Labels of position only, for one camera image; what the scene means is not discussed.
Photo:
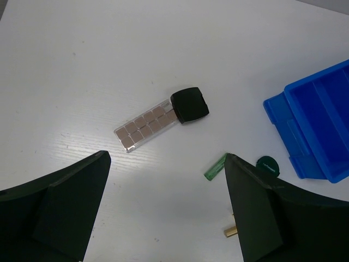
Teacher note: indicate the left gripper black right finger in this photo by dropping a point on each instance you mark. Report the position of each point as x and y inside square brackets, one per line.
[277, 221]

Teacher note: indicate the black square compact case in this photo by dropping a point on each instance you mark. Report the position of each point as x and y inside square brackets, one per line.
[189, 105]

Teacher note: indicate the green lip balm tube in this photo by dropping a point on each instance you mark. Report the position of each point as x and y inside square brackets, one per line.
[214, 170]

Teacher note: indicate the blue divided plastic bin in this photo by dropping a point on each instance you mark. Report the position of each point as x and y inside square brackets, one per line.
[311, 117]

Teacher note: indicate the clear nude eyeshadow palette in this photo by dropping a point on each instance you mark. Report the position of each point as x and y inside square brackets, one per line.
[146, 126]

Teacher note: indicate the gold capped dark pencil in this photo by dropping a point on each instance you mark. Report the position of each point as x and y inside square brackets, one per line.
[230, 231]

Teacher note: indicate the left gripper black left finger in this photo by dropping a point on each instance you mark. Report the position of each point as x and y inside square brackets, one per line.
[52, 217]

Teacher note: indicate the dark green labelled round puff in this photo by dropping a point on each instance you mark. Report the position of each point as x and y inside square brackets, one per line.
[268, 164]

